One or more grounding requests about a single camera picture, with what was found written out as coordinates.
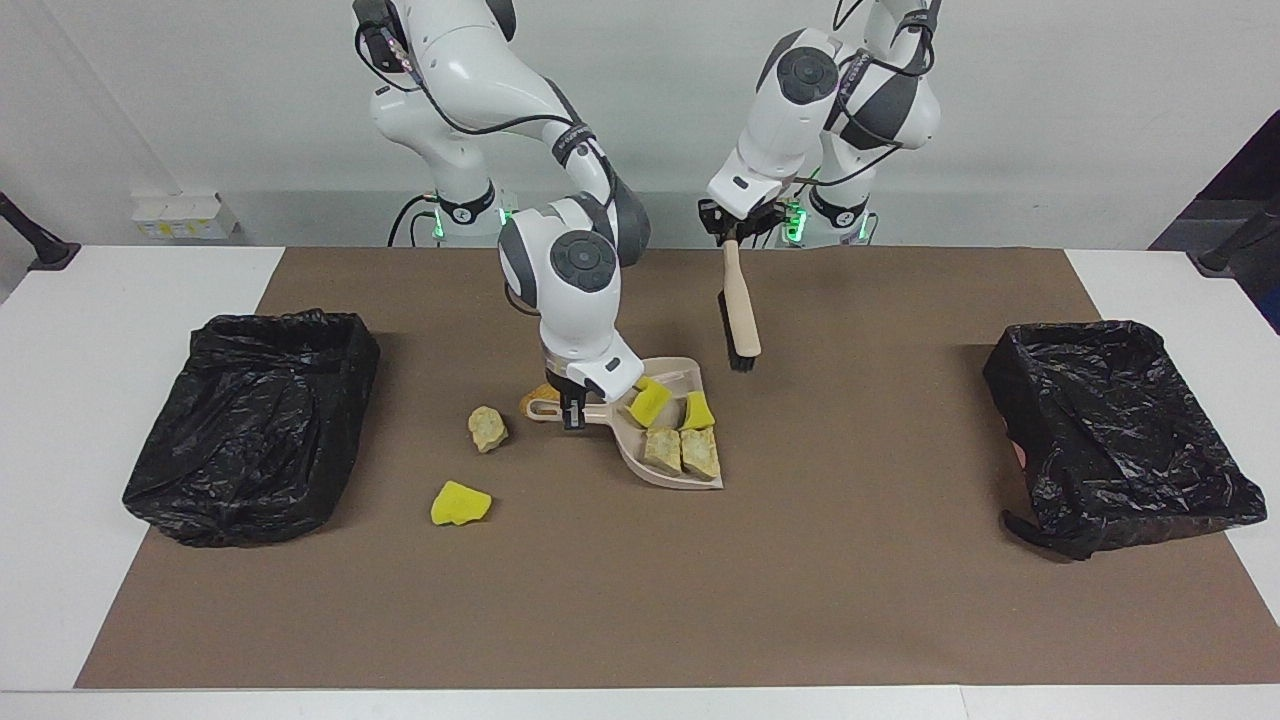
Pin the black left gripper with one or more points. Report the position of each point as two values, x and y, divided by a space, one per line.
745 226

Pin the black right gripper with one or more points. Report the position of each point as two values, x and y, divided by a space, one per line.
567 392

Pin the brown peanut shaped toy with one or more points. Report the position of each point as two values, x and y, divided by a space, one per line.
533 394

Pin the beige plastic dustpan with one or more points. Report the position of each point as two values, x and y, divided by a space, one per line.
625 445

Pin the beige brush with black bristles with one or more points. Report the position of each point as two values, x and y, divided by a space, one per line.
742 310

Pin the yellow sponge piece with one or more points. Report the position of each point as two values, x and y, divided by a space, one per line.
458 505
648 402

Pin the small beige bread chunk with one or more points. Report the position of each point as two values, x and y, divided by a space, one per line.
488 430

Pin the yellow sponge with green side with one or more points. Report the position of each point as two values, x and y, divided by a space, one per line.
698 412

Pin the beige bread chunk orange crust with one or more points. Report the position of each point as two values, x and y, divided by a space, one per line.
700 453

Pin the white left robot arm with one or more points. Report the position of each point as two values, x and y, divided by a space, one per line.
790 110

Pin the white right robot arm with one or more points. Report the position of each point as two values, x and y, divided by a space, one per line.
570 300

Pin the black bag lined bin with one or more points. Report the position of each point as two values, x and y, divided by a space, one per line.
1120 440
250 440

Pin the brown table mat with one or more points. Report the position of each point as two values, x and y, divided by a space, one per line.
640 630

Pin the black stand foot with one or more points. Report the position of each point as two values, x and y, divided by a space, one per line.
1212 262
55 257

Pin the dark background panel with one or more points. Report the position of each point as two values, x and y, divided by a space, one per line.
1240 180

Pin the white wall socket box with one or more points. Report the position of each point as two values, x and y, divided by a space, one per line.
185 218

